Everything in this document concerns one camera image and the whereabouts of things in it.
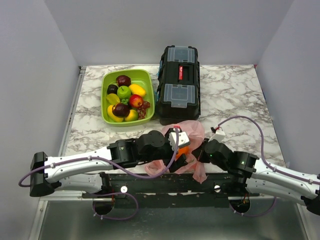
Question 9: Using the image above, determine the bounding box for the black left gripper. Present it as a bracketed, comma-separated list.
[138, 129, 188, 172]

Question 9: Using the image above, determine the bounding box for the orange fake tangerine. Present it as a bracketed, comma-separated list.
[175, 146, 191, 162]

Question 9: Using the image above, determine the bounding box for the pink plastic bag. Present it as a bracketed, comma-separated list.
[144, 120, 207, 184]

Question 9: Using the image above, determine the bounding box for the red fake grape bunch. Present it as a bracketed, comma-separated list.
[136, 101, 150, 120]

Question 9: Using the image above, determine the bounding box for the red yellow fake apple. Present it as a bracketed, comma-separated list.
[129, 94, 144, 109]

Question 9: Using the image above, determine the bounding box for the dark red striped fake apple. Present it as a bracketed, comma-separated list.
[112, 103, 130, 118]

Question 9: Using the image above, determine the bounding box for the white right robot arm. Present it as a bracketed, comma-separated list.
[192, 139, 320, 215]

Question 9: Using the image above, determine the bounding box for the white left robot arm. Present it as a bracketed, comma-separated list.
[29, 128, 190, 198]

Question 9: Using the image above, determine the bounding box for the fake mangosteen green top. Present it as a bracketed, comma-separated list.
[121, 98, 129, 106]

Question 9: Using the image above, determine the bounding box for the yellow fake mango upper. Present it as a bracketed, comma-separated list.
[128, 83, 147, 98]

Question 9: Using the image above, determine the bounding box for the yellow fake mango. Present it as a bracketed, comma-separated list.
[107, 105, 124, 123]
[128, 83, 147, 98]

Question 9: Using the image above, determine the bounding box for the yellow fake mango lower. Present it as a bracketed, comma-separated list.
[107, 105, 124, 123]

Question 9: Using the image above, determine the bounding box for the green fake apple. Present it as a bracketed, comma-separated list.
[117, 85, 132, 100]

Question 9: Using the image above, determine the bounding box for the yellow fake starfruit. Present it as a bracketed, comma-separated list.
[106, 93, 121, 105]

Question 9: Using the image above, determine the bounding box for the dark purple fake plum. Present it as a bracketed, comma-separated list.
[106, 84, 118, 95]

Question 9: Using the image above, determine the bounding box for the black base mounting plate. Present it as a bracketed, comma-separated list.
[93, 172, 248, 211]

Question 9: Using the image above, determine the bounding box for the black plastic toolbox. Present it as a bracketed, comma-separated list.
[155, 45, 201, 126]

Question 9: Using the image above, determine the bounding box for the green plastic tray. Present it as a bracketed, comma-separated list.
[100, 69, 155, 127]

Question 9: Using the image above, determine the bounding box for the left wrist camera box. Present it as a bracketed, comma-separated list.
[168, 128, 191, 150]

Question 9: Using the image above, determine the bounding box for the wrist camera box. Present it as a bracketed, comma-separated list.
[168, 128, 191, 150]
[208, 126, 226, 143]

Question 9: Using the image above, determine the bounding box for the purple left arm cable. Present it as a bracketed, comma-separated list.
[18, 128, 180, 188]

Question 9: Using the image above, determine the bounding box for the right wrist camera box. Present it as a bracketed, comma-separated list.
[208, 126, 226, 143]

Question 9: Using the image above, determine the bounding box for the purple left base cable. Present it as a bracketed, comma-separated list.
[89, 191, 139, 221]

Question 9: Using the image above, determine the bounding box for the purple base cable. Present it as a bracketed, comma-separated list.
[227, 194, 277, 218]
[89, 191, 139, 221]

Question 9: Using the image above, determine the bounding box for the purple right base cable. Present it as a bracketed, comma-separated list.
[227, 194, 277, 218]

